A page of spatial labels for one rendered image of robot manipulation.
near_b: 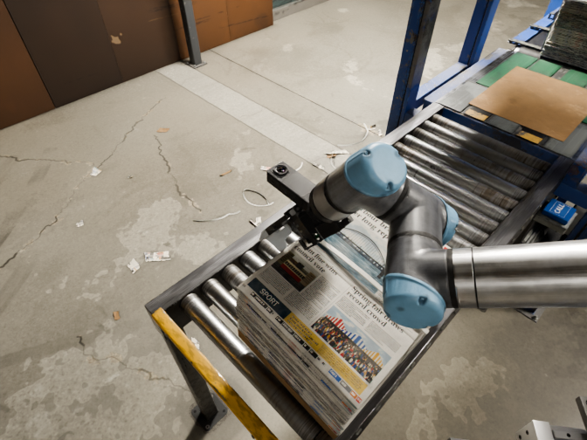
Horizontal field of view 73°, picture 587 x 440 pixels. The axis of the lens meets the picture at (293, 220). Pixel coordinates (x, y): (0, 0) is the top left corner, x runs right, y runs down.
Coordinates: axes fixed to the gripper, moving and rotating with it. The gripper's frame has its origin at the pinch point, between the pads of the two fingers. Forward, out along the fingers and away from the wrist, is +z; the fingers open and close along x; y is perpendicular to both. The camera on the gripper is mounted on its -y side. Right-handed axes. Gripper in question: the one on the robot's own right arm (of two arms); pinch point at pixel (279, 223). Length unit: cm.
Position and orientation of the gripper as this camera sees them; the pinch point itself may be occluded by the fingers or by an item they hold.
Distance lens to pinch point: 84.5
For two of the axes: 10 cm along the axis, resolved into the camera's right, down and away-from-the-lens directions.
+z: -4.1, 2.8, 8.7
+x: 7.1, -5.0, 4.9
